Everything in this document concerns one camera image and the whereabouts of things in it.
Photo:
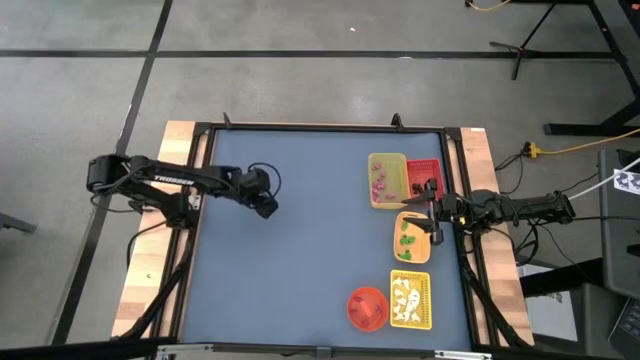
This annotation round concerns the black tripod stand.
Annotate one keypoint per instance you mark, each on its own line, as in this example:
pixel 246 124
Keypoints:
pixel 520 50

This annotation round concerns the red slotted basket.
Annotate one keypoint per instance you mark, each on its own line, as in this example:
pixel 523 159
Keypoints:
pixel 425 170

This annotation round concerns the white box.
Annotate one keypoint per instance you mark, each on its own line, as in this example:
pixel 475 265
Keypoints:
pixel 550 312

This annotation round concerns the black keyboard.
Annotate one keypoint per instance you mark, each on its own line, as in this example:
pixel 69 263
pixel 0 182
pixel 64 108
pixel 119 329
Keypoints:
pixel 627 325

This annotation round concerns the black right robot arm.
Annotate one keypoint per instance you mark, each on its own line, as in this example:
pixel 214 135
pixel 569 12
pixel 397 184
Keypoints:
pixel 520 207

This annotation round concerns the grey metal foot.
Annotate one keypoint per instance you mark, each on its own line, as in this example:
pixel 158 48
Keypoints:
pixel 17 222

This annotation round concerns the white mounting plate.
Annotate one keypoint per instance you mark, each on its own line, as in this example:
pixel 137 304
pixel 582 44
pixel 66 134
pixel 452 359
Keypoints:
pixel 196 201

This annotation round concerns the black desk leg frame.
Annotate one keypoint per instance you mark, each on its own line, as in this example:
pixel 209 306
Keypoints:
pixel 590 127

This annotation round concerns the dark grey desk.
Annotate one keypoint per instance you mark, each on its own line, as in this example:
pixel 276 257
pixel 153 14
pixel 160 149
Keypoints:
pixel 620 240

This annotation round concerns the yellow slotted basket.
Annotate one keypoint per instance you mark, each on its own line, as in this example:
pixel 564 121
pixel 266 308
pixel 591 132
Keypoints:
pixel 426 280

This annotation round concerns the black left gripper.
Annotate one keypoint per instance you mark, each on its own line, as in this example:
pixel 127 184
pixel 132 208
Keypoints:
pixel 257 190

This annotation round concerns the silver metal bracket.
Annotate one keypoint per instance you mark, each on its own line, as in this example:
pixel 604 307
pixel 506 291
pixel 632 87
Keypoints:
pixel 185 347
pixel 462 354

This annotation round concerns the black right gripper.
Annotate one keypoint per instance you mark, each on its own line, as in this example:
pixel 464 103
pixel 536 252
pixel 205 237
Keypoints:
pixel 447 210

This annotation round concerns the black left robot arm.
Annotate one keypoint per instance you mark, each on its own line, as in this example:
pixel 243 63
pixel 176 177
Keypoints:
pixel 175 180

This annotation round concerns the orange round bowl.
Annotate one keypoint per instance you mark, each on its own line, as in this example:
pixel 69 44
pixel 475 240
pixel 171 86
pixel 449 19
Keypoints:
pixel 367 295

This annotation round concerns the black table clamp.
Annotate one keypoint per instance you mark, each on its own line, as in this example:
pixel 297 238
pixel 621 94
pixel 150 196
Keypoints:
pixel 397 120

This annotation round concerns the peach solid plastic bin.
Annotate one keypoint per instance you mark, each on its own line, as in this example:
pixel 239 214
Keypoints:
pixel 420 250

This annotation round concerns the translucent yellow plastic bin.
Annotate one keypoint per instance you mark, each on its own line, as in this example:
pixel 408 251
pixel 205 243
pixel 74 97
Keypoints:
pixel 400 165

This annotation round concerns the white printed paper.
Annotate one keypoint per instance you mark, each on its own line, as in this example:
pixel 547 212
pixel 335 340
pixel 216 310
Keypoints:
pixel 627 181

